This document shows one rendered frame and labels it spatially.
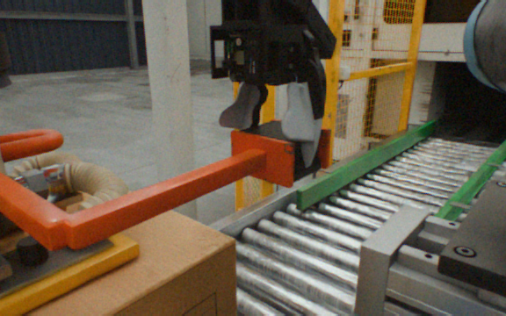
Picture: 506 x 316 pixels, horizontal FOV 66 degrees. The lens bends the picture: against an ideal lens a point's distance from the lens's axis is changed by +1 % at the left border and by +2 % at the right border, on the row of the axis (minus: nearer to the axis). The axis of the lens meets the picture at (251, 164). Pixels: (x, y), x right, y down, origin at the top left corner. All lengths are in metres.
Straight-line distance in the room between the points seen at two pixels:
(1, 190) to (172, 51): 1.52
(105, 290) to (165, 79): 1.46
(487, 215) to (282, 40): 0.27
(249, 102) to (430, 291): 0.27
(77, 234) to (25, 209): 0.06
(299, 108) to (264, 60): 0.07
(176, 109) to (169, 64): 0.21
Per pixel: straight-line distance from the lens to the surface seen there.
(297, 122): 0.39
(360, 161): 1.86
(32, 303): 0.46
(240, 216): 1.36
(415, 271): 0.45
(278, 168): 0.41
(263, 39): 0.37
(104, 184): 0.51
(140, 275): 0.48
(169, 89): 1.84
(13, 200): 0.36
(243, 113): 0.45
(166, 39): 1.82
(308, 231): 1.41
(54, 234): 0.30
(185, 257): 0.50
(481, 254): 0.38
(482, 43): 0.50
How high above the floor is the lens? 1.21
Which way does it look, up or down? 19 degrees down
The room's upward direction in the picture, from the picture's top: straight up
